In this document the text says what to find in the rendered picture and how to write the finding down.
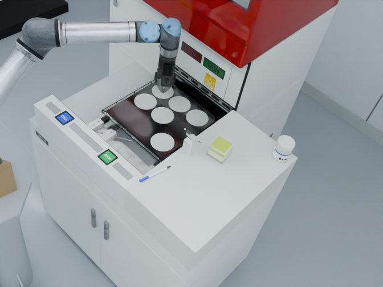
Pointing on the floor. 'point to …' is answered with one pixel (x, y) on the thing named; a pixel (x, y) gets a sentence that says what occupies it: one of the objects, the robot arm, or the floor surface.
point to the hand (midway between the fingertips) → (163, 91)
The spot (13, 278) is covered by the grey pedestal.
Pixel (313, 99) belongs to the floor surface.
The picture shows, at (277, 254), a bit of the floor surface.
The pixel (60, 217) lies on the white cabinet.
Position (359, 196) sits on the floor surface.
